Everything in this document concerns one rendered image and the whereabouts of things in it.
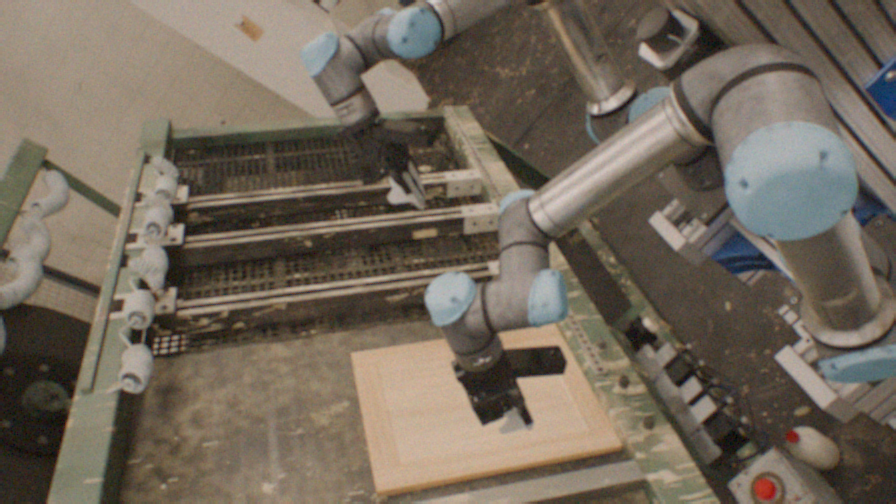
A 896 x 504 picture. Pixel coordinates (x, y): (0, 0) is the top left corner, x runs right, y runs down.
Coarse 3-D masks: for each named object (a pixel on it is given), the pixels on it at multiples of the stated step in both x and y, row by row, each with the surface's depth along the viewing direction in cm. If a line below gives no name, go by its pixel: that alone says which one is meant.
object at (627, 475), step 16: (624, 464) 154; (544, 480) 150; (560, 480) 150; (576, 480) 151; (592, 480) 151; (608, 480) 151; (624, 480) 151; (640, 480) 151; (464, 496) 147; (480, 496) 147; (496, 496) 147; (512, 496) 147; (528, 496) 147; (544, 496) 147; (560, 496) 148; (576, 496) 149; (592, 496) 151
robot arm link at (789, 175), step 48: (720, 96) 77; (768, 96) 72; (816, 96) 71; (720, 144) 75; (768, 144) 69; (816, 144) 67; (768, 192) 69; (816, 192) 69; (816, 240) 78; (816, 288) 87; (864, 288) 87; (816, 336) 97; (864, 336) 93
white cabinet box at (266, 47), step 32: (160, 0) 450; (192, 0) 454; (224, 0) 459; (256, 0) 464; (288, 0) 481; (192, 32) 465; (224, 32) 470; (256, 32) 475; (288, 32) 480; (320, 32) 486; (256, 64) 487; (288, 64) 492; (384, 64) 570; (288, 96) 505; (320, 96) 511; (384, 96) 523; (416, 96) 529
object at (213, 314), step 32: (128, 256) 180; (288, 288) 197; (320, 288) 197; (352, 288) 198; (384, 288) 198; (416, 288) 201; (96, 320) 179; (160, 320) 186; (192, 320) 189; (224, 320) 191; (256, 320) 194; (288, 320) 196
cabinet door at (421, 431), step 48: (528, 336) 191; (384, 384) 176; (432, 384) 176; (528, 384) 177; (576, 384) 176; (384, 432) 163; (432, 432) 163; (480, 432) 164; (528, 432) 164; (576, 432) 164; (384, 480) 152; (432, 480) 152
